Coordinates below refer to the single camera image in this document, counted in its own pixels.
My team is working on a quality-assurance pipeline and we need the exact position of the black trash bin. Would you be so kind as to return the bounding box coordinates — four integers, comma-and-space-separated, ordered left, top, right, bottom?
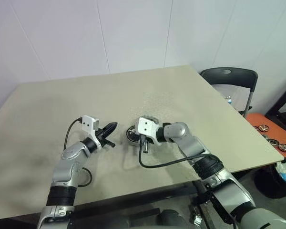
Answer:
267, 159, 286, 199

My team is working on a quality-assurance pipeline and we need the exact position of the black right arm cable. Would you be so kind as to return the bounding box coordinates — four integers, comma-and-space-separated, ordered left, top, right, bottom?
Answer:
138, 135, 215, 169

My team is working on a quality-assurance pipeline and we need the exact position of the motor stator with copper windings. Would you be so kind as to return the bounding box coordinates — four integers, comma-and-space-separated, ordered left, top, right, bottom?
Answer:
126, 128, 143, 146

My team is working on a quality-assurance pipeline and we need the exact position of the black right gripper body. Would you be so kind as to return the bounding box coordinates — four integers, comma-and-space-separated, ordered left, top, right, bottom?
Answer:
139, 135, 156, 147

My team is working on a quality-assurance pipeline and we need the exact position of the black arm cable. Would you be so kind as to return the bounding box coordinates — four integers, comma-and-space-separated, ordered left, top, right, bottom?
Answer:
63, 116, 92, 188
138, 135, 215, 169

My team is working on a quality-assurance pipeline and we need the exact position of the small round metal object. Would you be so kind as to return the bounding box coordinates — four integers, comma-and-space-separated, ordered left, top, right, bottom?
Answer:
126, 125, 143, 142

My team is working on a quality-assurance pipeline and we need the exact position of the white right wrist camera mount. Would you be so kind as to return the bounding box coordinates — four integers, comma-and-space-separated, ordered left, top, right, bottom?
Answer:
135, 116, 163, 146

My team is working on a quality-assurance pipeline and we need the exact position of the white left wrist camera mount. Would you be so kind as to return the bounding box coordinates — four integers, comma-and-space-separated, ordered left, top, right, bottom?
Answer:
82, 115, 103, 150

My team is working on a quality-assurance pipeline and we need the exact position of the black folding chair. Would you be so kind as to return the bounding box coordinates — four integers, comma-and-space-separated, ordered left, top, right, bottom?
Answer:
200, 67, 259, 117

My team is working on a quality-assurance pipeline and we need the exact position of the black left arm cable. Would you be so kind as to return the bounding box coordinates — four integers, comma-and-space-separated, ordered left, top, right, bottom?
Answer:
63, 116, 92, 188

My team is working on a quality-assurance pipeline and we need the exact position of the black table frame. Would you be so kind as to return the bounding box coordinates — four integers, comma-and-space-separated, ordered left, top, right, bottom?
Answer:
70, 180, 207, 217

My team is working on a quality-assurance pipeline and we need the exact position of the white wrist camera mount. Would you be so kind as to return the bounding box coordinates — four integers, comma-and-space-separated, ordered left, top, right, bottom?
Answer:
82, 115, 103, 150
135, 116, 163, 146

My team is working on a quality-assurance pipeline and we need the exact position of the small metal clip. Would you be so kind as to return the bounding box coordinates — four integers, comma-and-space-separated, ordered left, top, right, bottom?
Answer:
193, 209, 203, 223

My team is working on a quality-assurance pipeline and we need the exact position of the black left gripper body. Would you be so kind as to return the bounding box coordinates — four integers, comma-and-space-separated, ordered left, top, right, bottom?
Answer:
95, 128, 111, 147

